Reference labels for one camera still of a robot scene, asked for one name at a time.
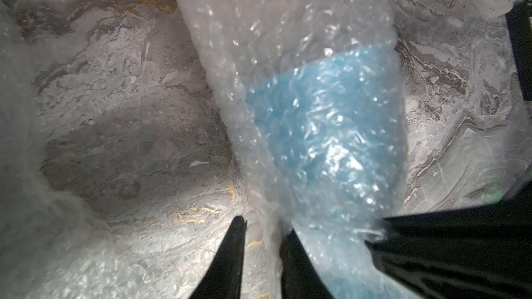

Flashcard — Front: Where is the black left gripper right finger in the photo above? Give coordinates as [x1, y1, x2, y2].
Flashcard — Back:
[279, 229, 333, 299]

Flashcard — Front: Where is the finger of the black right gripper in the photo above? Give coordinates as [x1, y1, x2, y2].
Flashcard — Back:
[382, 199, 531, 239]
[365, 237, 531, 298]

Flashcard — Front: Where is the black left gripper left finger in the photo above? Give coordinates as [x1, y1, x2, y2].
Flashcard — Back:
[190, 216, 247, 299]

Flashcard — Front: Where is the bubble orange glass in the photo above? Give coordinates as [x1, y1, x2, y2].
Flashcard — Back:
[0, 0, 167, 299]

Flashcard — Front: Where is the bubble blue glass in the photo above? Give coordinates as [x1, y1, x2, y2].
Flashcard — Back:
[177, 0, 410, 298]

